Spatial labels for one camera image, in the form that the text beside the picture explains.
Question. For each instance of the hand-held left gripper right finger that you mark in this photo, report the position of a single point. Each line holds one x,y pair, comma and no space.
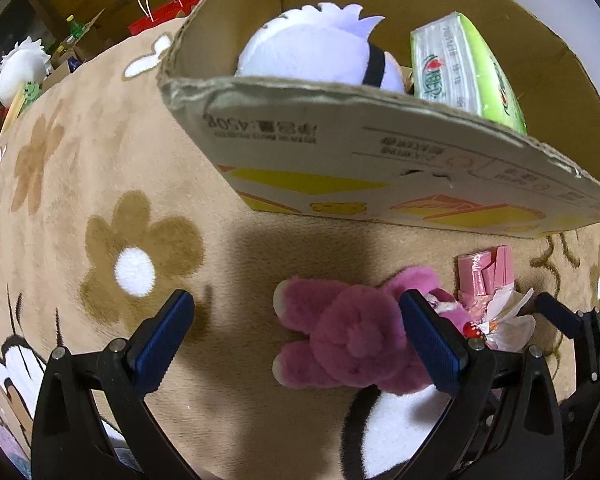
435,345

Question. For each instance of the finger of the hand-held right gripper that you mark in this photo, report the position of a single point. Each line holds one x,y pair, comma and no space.
560,315

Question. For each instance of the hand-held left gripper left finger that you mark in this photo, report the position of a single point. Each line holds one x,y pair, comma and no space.
160,345

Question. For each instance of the translucent plastic bag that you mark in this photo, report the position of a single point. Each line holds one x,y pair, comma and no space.
510,330

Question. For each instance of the pink tissue pack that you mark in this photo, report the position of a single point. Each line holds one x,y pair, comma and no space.
480,275

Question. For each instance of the pink plush bear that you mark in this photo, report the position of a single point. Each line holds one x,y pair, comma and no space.
350,335

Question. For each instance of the green tissue pack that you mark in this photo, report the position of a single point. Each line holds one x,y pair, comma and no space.
460,75

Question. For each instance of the lavender white plush doll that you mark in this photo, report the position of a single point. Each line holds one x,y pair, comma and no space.
305,50

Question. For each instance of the beige floral blanket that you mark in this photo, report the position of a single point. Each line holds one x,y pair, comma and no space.
130,185

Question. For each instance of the green frog toy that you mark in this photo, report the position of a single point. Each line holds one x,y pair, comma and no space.
30,94

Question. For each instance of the white-haired plush doll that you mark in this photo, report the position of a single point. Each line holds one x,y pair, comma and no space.
20,70

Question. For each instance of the cardboard box with bottles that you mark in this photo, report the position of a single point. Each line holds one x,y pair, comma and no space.
87,35

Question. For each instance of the red paper gift bag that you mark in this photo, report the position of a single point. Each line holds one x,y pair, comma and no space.
155,22

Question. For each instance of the green bottle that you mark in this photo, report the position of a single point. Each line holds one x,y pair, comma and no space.
74,27

